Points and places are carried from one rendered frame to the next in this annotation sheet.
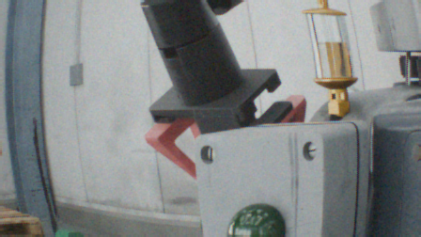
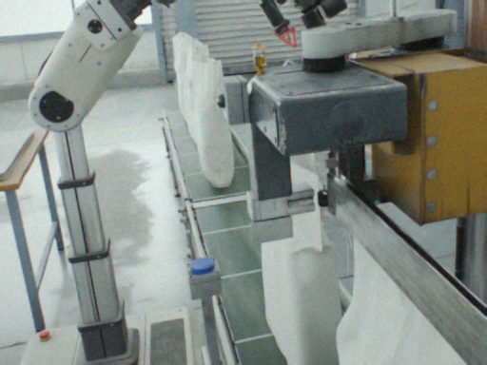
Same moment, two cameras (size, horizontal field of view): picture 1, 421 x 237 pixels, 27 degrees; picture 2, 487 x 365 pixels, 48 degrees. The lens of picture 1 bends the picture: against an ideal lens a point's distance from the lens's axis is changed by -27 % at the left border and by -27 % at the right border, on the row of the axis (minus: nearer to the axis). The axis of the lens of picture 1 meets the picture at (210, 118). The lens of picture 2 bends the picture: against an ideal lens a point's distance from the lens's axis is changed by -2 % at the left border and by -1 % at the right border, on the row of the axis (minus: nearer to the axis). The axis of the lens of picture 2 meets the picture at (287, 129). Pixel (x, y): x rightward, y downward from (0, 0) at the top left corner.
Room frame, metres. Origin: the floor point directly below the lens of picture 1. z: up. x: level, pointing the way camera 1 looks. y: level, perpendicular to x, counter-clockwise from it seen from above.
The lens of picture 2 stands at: (-0.41, -0.72, 1.54)
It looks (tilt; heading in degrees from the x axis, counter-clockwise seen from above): 16 degrees down; 32
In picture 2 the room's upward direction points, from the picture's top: 4 degrees counter-clockwise
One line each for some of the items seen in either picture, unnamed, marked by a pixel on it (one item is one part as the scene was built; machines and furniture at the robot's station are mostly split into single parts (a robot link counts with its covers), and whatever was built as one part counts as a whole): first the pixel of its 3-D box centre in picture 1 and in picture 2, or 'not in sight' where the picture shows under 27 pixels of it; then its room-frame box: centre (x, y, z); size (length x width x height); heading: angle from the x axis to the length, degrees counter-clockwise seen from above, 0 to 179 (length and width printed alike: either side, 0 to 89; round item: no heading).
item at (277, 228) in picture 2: not in sight; (269, 225); (0.53, -0.07, 0.98); 0.09 x 0.05 x 0.05; 137
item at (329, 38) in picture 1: (331, 44); (259, 56); (0.54, -0.07, 1.37); 0.03 x 0.02 x 0.03; 47
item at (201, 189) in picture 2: not in sight; (204, 147); (2.52, 1.84, 0.34); 2.21 x 0.39 x 0.09; 47
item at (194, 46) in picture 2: not in sight; (199, 92); (2.54, 1.85, 0.74); 0.47 x 0.22 x 0.72; 48
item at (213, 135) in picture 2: not in sight; (212, 117); (2.02, 1.31, 0.74); 0.47 x 0.22 x 0.72; 45
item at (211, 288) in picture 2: not in sight; (204, 278); (0.51, 0.13, 0.81); 0.08 x 0.08 x 0.06; 47
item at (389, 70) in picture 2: not in sight; (379, 103); (0.65, -0.28, 1.26); 0.22 x 0.05 x 0.16; 47
